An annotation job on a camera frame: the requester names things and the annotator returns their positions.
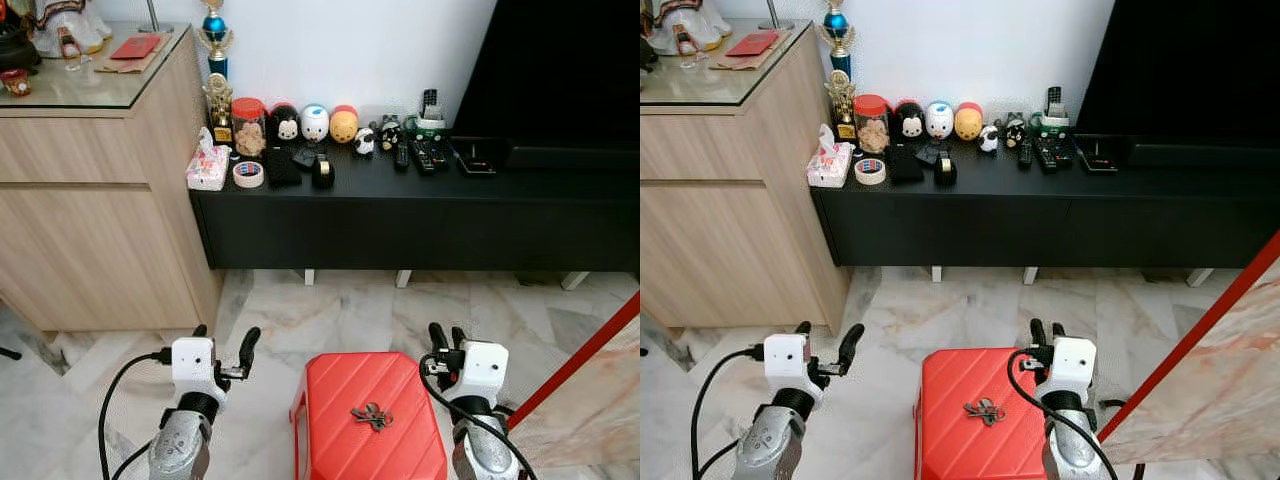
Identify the pink white tissue pack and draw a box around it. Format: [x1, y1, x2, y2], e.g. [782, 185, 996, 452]
[806, 124, 854, 189]
[186, 127, 232, 191]

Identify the black pouch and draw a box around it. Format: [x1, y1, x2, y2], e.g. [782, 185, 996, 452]
[262, 147, 302, 188]
[886, 144, 926, 185]

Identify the marble pattern board red edge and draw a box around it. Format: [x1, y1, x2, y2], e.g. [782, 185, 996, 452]
[505, 290, 641, 471]
[1098, 230, 1280, 467]

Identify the clear jar red lid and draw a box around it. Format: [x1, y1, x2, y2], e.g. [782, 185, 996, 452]
[231, 97, 268, 159]
[853, 94, 891, 156]

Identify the red plastic stool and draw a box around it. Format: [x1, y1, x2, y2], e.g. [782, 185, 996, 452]
[290, 351, 449, 480]
[913, 347, 1051, 480]

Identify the black mouse round toy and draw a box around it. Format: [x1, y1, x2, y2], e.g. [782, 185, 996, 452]
[268, 102, 300, 141]
[892, 99, 926, 139]

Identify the black television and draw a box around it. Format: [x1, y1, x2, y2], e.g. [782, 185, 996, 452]
[1075, 0, 1280, 169]
[452, 0, 641, 173]

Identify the red envelope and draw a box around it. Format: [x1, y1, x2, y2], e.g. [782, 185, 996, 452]
[725, 30, 781, 57]
[110, 35, 162, 61]

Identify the wide black remote control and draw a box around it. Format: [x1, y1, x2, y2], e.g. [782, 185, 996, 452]
[1033, 136, 1074, 171]
[410, 138, 451, 174]

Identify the light wooden cabinet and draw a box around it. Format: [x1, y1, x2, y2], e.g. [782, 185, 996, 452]
[640, 18, 851, 336]
[0, 22, 225, 333]

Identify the tall blue gold trophy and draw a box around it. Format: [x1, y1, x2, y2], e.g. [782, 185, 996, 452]
[196, 0, 235, 79]
[818, 0, 857, 76]

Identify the brown paper envelope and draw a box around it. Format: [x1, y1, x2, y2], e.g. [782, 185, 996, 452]
[94, 32, 173, 75]
[708, 28, 791, 71]

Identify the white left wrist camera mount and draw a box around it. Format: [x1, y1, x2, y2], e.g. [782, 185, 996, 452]
[170, 338, 217, 409]
[763, 334, 813, 397]

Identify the black TV console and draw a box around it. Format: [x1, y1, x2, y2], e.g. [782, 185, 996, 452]
[190, 138, 641, 291]
[810, 133, 1280, 287]

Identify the white robed figurine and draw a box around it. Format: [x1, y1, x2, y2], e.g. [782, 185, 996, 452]
[30, 0, 113, 57]
[645, 0, 733, 56]

